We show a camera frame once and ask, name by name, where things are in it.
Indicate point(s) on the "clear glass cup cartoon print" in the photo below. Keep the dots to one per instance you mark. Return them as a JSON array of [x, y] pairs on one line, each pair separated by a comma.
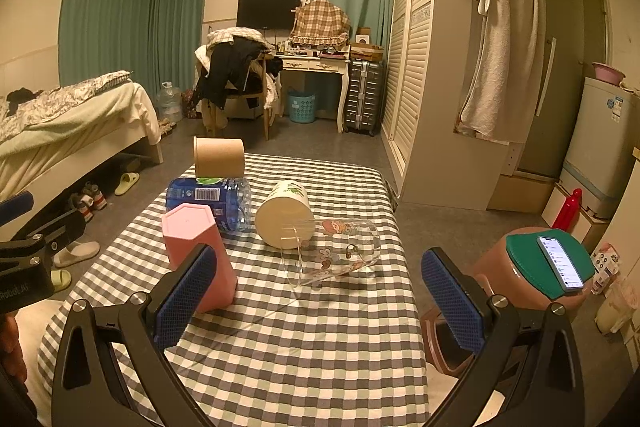
[[340, 257]]

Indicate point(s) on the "green slipper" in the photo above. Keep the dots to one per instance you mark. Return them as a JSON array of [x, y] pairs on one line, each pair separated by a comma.
[[61, 279]]

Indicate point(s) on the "large clear water jug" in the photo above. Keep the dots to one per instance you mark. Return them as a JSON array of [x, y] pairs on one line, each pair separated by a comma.
[[169, 103]]

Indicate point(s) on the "pale yellow slipper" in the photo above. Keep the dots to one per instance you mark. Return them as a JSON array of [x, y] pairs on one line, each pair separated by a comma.
[[126, 183]]

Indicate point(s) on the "wide green curtain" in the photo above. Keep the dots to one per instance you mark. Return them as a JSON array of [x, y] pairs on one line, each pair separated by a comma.
[[107, 17]]

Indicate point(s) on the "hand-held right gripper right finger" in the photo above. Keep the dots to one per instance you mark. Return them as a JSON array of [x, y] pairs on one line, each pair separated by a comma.
[[452, 302]]

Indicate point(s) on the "red bottle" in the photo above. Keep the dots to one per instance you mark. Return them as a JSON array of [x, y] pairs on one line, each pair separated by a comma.
[[569, 209]]

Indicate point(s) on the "white cup green print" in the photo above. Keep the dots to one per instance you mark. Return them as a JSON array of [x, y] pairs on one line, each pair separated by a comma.
[[282, 219]]

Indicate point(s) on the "white storage box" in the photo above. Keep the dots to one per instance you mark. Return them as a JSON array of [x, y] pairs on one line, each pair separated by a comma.
[[555, 207]]

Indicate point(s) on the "checkered tablecloth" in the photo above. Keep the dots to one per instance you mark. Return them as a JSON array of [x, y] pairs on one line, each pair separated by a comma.
[[300, 337]]

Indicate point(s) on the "white slipper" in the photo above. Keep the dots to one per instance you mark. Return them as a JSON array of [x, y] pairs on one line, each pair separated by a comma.
[[76, 253]]

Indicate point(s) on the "floral quilt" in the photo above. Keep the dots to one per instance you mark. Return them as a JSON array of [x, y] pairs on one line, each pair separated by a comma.
[[60, 99]]

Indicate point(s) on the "pink basin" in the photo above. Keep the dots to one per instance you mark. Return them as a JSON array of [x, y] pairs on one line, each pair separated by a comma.
[[609, 73]]

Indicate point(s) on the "bed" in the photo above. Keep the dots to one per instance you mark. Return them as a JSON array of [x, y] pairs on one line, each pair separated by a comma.
[[75, 127]]

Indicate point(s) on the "white plastic bag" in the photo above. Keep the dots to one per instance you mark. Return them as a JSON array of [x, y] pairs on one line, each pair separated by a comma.
[[617, 309]]

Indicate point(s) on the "white louvred wardrobe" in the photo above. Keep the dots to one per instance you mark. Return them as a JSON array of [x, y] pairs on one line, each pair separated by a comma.
[[425, 82]]

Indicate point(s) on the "brown plastic stool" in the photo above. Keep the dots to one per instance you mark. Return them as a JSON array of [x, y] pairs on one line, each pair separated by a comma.
[[492, 264]]

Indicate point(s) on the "black jacket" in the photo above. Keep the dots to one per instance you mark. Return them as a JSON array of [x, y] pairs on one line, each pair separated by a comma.
[[227, 67]]

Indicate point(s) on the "blue plastic water bottle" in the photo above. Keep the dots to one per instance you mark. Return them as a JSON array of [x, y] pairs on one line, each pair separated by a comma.
[[220, 202]]

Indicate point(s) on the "black monitor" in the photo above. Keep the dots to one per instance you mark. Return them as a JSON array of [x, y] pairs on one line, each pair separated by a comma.
[[267, 9]]

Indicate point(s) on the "large cardboard box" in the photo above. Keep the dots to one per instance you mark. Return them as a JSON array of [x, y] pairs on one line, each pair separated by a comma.
[[520, 194]]

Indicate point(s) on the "pair of sneakers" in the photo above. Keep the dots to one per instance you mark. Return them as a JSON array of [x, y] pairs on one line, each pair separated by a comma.
[[90, 202]]

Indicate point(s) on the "brown paper cup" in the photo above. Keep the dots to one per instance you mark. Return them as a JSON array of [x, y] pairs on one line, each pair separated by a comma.
[[218, 157]]

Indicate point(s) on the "small white fridge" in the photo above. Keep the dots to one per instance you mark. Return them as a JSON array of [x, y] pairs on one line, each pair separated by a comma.
[[597, 147]]

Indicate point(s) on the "frosted glass door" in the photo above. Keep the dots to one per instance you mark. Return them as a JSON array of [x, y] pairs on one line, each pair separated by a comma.
[[565, 57]]

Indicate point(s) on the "wooden chair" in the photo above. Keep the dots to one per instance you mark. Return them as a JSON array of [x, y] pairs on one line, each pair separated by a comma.
[[260, 107]]

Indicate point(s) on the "white hanging towel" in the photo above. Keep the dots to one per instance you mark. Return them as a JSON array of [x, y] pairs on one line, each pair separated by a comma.
[[502, 57]]

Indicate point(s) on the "white desk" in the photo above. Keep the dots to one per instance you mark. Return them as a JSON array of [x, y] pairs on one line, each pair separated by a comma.
[[312, 66]]

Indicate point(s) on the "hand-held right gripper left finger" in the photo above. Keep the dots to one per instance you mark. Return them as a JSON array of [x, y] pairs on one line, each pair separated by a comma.
[[185, 302]]

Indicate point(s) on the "blue laundry basket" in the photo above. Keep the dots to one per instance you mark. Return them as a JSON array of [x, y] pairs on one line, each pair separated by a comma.
[[301, 108]]

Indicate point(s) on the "dark clothing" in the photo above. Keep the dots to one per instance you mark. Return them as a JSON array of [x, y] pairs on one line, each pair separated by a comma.
[[22, 98]]

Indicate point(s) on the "plaid blanket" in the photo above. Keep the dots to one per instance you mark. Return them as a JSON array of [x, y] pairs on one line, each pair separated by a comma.
[[320, 19]]

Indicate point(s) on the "person's left forearm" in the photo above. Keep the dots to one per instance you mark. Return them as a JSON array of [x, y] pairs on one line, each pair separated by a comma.
[[9, 347]]

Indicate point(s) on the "printed plastic bag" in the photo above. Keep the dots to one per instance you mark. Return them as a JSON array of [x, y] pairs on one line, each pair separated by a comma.
[[607, 264]]

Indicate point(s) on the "smartphone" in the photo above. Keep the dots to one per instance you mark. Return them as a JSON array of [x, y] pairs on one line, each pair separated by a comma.
[[560, 263]]

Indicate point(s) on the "green stool cushion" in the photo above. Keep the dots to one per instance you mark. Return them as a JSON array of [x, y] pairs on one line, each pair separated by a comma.
[[522, 262]]

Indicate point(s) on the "pink hexagonal cup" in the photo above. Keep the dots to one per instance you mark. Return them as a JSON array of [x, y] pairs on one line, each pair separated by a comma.
[[195, 237]]

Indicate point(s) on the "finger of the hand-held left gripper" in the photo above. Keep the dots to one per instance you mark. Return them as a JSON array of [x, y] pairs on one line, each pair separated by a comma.
[[17, 206]]

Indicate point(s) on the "grey ribbed suitcase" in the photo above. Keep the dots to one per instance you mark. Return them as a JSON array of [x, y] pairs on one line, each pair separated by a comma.
[[364, 99]]

